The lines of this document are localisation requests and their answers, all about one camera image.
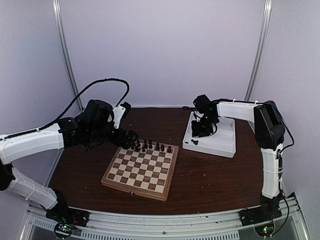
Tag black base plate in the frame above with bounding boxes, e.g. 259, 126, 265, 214
239, 206, 282, 227
44, 207, 90, 227

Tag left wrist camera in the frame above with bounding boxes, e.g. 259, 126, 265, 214
83, 99, 114, 127

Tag white plastic tray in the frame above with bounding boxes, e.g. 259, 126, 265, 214
182, 111, 236, 158

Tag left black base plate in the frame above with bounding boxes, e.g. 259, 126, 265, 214
44, 207, 90, 227

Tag left circuit board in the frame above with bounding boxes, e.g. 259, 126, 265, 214
53, 223, 75, 239

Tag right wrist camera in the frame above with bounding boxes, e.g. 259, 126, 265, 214
193, 94, 211, 112

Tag wooden chessboard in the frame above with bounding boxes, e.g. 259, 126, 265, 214
101, 142, 179, 202

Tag right aluminium corner post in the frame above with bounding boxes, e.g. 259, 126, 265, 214
244, 0, 273, 101

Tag left aluminium corner post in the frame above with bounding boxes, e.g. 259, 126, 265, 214
52, 0, 79, 97

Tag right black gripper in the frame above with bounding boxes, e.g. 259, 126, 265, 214
191, 114, 217, 137

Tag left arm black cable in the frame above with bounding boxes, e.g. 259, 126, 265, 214
37, 78, 131, 132

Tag right circuit board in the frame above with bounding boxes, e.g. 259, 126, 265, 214
254, 223, 275, 238

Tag aluminium corner post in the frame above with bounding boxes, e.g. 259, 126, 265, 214
244, 0, 273, 101
52, 0, 79, 97

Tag circuit board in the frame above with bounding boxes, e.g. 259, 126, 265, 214
53, 223, 75, 239
254, 223, 275, 238

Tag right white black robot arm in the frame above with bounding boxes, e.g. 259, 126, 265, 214
190, 94, 288, 221

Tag dark chess pieces pile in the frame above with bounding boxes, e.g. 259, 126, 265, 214
191, 139, 199, 145

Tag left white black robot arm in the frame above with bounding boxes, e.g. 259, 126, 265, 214
0, 99, 139, 222

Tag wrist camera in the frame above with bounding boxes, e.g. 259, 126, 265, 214
193, 94, 211, 112
83, 99, 114, 127

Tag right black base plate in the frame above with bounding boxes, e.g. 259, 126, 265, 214
239, 206, 282, 227

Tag aluminium front rail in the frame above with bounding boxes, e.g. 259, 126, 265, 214
24, 197, 305, 240

